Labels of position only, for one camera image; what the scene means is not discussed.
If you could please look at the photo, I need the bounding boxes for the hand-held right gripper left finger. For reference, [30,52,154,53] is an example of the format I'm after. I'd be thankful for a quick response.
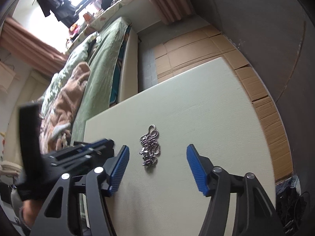
[30,145,130,236]

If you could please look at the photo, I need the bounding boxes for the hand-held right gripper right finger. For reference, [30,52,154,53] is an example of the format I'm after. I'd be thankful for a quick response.
[186,144,283,236]

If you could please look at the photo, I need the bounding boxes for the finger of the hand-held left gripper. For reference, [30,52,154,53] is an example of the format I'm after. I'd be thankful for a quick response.
[73,139,116,151]
[84,149,116,168]

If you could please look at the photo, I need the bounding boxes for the silver chain necklace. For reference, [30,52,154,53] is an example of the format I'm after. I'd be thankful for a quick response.
[139,125,161,169]

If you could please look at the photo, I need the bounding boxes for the person's left hand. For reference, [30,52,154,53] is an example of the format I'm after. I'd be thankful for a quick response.
[20,198,45,230]

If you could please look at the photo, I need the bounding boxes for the pink fleece blanket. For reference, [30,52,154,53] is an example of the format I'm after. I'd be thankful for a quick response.
[38,63,91,153]

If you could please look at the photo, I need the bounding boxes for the green bed sheet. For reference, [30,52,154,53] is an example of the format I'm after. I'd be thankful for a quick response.
[71,17,131,145]

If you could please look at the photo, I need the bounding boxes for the green floral quilt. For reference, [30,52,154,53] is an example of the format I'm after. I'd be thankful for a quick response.
[41,32,99,118]

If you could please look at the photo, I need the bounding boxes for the pink curtain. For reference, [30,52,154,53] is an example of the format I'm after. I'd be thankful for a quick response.
[0,17,68,79]
[134,0,194,25]

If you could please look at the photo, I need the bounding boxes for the dark patterned cloth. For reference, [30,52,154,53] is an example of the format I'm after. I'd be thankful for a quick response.
[276,176,310,236]

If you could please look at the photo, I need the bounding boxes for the flattened cardboard sheets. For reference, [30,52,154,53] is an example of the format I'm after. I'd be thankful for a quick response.
[154,26,294,182]

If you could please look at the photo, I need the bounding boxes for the floral window seat cushion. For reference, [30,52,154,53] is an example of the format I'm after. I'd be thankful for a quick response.
[66,0,143,47]

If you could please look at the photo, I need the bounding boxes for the hanging dark clothes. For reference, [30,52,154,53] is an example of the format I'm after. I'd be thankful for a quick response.
[37,0,79,27]

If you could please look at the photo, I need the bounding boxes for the dark brown wardrobe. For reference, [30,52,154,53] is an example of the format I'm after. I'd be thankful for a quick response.
[204,0,315,192]

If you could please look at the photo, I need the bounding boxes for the white bed frame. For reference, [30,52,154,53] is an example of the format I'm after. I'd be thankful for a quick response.
[117,26,139,102]

